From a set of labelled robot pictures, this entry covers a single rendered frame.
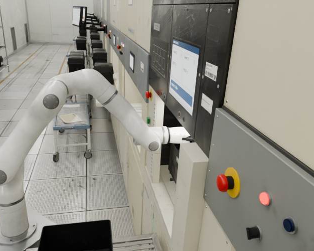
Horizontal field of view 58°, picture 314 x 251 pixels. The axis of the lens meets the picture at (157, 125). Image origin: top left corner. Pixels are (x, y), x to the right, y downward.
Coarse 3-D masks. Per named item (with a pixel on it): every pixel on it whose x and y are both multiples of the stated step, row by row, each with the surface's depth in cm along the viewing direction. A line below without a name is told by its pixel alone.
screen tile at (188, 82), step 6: (186, 54) 93; (186, 60) 93; (192, 60) 88; (186, 66) 93; (192, 66) 88; (192, 72) 88; (186, 78) 94; (192, 78) 88; (186, 84) 94; (192, 84) 89; (192, 90) 89
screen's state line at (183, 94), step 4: (172, 80) 110; (172, 84) 110; (176, 84) 105; (172, 88) 110; (176, 88) 105; (180, 88) 100; (176, 92) 105; (180, 92) 101; (184, 92) 96; (180, 96) 101; (184, 96) 96; (188, 96) 93; (184, 100) 97; (188, 100) 93; (188, 104) 93
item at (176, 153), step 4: (188, 136) 147; (172, 144) 143; (176, 144) 148; (172, 148) 144; (176, 148) 137; (172, 152) 144; (176, 152) 137; (172, 156) 144; (176, 156) 137; (172, 160) 144; (176, 160) 137; (168, 164) 152; (172, 164) 145; (176, 164) 138; (168, 168) 152; (172, 168) 145; (176, 168) 138; (172, 172) 145; (176, 172) 138; (172, 176) 145; (176, 176) 138; (172, 180) 150
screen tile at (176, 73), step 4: (176, 52) 104; (172, 56) 109; (176, 56) 104; (172, 60) 109; (176, 60) 104; (180, 60) 99; (180, 64) 100; (172, 68) 109; (176, 68) 104; (180, 68) 100; (172, 72) 109; (176, 72) 104; (180, 72) 100; (172, 76) 110; (176, 76) 105; (180, 76) 100; (180, 80) 100
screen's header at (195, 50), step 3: (174, 39) 105; (174, 42) 106; (177, 42) 102; (180, 42) 99; (177, 45) 102; (180, 45) 99; (183, 45) 96; (186, 45) 93; (189, 45) 90; (186, 48) 93; (189, 48) 90; (192, 48) 88; (195, 48) 85; (192, 51) 88; (195, 51) 85; (198, 51) 83; (198, 54) 83
